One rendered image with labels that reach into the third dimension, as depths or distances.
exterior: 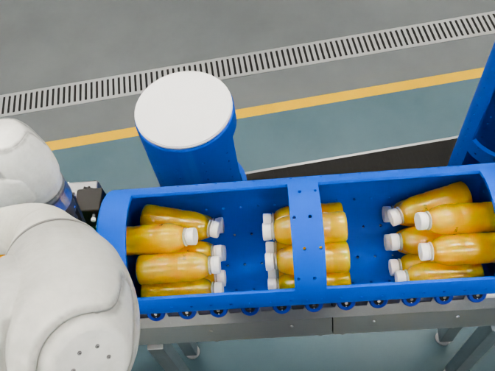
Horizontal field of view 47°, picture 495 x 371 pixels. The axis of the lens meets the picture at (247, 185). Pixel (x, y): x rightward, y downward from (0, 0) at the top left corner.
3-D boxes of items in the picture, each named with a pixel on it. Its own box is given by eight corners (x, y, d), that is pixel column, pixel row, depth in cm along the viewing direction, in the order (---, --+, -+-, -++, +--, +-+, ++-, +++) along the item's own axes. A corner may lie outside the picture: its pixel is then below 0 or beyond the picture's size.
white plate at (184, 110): (192, 163, 148) (193, 165, 149) (251, 93, 159) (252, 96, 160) (113, 121, 158) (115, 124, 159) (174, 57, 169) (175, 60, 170)
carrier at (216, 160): (230, 290, 223) (270, 235, 234) (193, 168, 149) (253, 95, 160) (174, 255, 233) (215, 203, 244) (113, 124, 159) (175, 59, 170)
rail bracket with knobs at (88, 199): (110, 233, 155) (99, 216, 146) (85, 235, 156) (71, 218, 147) (113, 202, 160) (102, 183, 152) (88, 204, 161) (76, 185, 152)
